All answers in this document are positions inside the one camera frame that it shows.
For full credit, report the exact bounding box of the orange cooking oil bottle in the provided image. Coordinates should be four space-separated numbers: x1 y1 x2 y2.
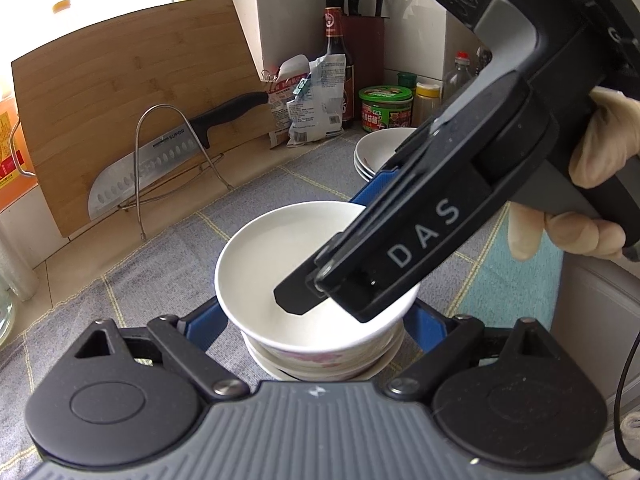
0 91 40 211

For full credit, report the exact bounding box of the dark red knife block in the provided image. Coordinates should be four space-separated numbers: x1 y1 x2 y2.
342 15 387 128

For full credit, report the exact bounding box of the green-lidded sauce jar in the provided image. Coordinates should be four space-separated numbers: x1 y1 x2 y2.
358 85 414 134

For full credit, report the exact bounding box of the clear glass jar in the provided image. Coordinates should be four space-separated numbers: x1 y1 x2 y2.
0 280 17 347

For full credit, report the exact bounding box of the bamboo cutting board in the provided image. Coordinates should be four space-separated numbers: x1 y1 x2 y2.
11 0 275 238

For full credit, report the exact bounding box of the yellow-lidded spice jar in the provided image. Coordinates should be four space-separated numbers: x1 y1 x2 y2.
416 81 443 121

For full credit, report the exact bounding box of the grey and teal checked mat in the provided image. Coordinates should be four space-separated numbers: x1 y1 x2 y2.
0 132 566 480

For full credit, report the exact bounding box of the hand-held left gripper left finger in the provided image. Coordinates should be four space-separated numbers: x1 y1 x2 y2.
75 296 249 402

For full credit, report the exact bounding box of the dark soy sauce bottle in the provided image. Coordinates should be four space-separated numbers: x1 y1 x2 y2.
322 7 357 131

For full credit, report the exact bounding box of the white and blue packet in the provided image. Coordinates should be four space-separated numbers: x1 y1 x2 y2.
287 54 348 147

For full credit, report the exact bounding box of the black cable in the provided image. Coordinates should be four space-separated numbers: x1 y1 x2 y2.
614 355 640 461

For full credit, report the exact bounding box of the person's right hand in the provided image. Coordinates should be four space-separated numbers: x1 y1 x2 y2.
510 87 640 262

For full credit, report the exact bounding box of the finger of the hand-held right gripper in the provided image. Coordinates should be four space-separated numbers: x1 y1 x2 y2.
348 169 401 207
274 265 328 316

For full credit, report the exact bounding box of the clear glass bottle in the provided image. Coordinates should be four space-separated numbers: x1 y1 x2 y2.
442 51 475 106

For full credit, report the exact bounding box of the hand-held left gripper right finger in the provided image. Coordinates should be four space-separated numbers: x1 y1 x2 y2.
384 300 563 402

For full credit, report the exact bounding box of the metal wire rack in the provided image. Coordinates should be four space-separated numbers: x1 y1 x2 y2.
135 104 234 241

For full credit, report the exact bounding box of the black-handled kitchen cleaver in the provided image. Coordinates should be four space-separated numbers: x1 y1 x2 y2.
87 91 271 221

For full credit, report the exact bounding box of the green-label oil bottle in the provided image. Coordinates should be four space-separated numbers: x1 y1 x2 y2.
475 47 495 81

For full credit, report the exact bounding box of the red and white packet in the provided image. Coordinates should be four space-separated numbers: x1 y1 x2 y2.
267 77 301 150

